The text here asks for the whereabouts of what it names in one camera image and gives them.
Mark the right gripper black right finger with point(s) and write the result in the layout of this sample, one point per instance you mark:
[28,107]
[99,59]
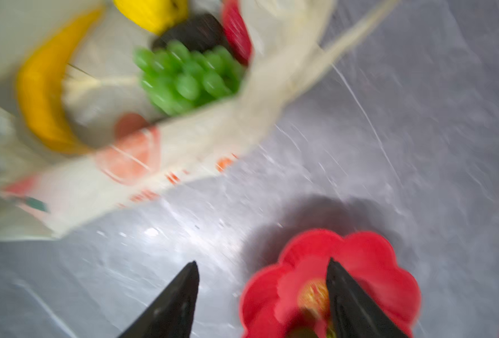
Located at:
[353,312]

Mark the dark brown avocado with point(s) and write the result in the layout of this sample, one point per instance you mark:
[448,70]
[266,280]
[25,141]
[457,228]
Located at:
[199,33]

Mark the yellow lemon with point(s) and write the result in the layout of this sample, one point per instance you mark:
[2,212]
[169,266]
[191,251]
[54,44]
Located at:
[155,16]

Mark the green grapes bunch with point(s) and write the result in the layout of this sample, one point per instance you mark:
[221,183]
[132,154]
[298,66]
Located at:
[178,81]

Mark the red flower-shaped plate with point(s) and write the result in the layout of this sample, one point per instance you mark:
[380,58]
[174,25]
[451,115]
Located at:
[290,298]

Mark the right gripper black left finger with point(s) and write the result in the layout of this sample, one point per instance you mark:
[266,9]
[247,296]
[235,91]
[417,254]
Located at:
[171,314]

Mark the red apple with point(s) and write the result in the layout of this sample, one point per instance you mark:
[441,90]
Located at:
[236,31]

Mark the cream plastic bag orange print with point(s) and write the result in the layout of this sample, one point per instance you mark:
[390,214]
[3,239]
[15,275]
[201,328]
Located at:
[50,188]

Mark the yellow banana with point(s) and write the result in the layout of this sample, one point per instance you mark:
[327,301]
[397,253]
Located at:
[39,85]

